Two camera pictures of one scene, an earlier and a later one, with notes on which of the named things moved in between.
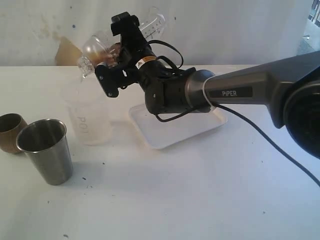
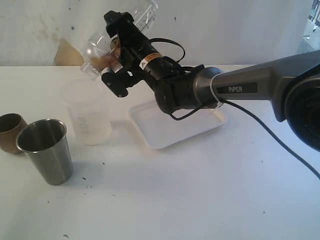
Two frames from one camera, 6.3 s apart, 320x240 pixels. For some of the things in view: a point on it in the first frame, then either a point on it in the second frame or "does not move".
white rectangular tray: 151,133 does not move
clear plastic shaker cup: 153,28 → 144,13
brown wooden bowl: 11,124 does not move
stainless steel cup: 45,140 does not move
